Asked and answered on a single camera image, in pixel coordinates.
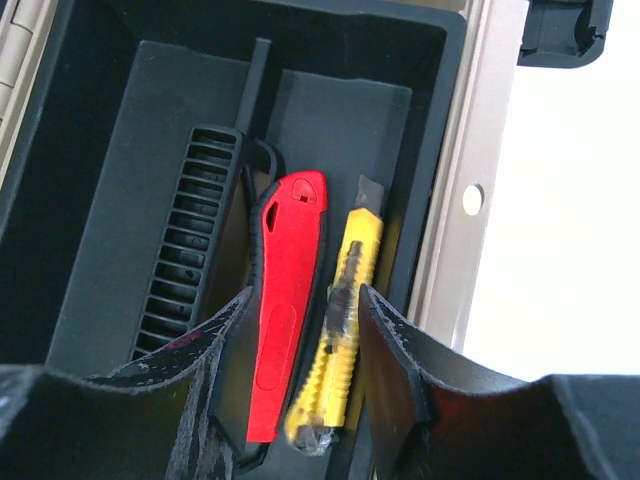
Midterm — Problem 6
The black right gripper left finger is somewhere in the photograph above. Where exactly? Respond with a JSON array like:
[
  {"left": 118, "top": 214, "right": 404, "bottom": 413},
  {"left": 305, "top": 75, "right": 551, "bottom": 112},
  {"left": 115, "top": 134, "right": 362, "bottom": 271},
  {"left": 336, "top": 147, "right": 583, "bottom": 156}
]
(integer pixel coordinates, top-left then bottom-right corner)
[{"left": 1, "top": 288, "right": 259, "bottom": 479}]

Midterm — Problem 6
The black tool box tray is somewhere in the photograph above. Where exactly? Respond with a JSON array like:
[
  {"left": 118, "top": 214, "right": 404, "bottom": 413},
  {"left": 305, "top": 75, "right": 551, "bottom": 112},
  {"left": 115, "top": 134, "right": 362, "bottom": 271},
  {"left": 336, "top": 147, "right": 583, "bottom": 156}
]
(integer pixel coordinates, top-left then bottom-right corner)
[{"left": 0, "top": 0, "right": 469, "bottom": 480}]

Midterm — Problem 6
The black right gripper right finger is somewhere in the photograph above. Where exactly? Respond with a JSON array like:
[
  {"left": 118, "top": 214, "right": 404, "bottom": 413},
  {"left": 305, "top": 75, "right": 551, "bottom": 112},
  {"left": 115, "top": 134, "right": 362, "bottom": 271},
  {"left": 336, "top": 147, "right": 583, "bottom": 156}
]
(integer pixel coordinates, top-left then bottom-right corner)
[{"left": 359, "top": 286, "right": 639, "bottom": 479}]

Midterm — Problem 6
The tan plastic tool box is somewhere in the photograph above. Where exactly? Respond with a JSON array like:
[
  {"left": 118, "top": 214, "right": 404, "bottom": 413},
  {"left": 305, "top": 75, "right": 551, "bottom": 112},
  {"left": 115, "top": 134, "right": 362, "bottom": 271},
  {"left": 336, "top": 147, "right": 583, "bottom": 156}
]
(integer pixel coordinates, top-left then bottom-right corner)
[{"left": 1, "top": 1, "right": 612, "bottom": 376}]

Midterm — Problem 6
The yellow utility knife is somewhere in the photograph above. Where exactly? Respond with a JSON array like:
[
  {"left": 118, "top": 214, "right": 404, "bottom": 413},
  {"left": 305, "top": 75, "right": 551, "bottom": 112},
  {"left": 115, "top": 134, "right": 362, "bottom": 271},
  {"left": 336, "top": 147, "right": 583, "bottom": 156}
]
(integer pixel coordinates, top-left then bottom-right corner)
[{"left": 283, "top": 176, "right": 384, "bottom": 456}]

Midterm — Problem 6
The red utility knife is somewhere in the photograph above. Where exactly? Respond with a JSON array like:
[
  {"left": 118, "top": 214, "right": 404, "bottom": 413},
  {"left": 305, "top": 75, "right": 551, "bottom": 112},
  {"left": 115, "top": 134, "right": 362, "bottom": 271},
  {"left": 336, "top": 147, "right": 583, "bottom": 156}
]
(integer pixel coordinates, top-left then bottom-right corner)
[{"left": 246, "top": 170, "right": 328, "bottom": 443}]

